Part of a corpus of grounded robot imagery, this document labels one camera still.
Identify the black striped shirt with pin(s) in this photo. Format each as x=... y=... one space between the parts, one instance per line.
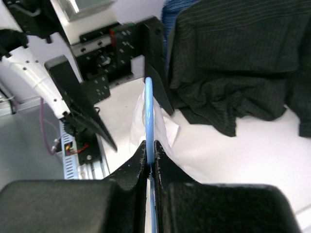
x=237 y=58

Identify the blue checked shirt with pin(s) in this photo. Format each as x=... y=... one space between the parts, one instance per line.
x=167 y=29

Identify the slotted cable duct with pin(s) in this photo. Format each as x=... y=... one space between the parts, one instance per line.
x=70 y=161

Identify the light blue wire hanger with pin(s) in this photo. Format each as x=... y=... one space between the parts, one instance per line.
x=149 y=129

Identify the aluminium mounting rail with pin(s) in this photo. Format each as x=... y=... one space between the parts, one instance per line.
x=95 y=170

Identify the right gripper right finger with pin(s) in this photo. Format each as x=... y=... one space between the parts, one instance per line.
x=184 y=205

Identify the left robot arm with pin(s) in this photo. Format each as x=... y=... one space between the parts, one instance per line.
x=42 y=18

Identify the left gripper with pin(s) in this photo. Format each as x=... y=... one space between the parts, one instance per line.
x=104 y=57

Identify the white shirt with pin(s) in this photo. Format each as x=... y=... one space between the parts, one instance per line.
x=163 y=129

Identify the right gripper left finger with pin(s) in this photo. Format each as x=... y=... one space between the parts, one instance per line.
x=115 y=204

